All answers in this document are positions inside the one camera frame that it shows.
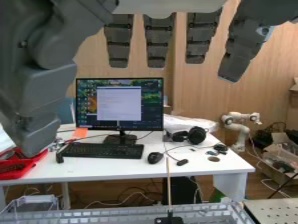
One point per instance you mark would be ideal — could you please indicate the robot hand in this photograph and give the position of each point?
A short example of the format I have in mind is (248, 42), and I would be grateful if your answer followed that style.
(39, 66)

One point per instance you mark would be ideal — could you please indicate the computer screen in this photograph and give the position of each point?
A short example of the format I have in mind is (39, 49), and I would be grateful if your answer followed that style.
(118, 103)

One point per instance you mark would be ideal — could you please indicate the orange paper note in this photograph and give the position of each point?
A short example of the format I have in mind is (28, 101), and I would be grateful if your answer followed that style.
(79, 132)

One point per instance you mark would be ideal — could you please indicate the red tray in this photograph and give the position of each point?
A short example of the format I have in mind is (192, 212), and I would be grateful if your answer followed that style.
(14, 169)
(39, 155)

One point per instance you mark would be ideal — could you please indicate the black keyboard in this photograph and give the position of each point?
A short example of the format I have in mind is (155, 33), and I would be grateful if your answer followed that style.
(101, 150)

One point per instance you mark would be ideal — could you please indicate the white desk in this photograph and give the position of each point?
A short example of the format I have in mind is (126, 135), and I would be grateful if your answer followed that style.
(123, 168)

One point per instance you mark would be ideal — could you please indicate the black mouse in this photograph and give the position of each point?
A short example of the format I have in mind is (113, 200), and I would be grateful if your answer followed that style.
(154, 157)

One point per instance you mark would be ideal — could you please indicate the black headphones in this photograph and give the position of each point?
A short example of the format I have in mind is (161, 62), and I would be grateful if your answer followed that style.
(194, 135)

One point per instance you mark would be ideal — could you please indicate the thin stick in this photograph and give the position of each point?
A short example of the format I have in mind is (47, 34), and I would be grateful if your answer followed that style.
(169, 186)

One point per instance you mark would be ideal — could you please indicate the small white jointed device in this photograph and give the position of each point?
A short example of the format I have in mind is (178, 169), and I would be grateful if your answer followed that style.
(239, 128)

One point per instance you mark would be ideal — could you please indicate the clear box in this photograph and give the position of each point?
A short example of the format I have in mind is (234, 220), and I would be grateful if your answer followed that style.
(133, 213)

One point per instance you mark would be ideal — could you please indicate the black plate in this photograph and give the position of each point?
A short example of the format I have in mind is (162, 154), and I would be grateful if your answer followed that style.
(167, 218)

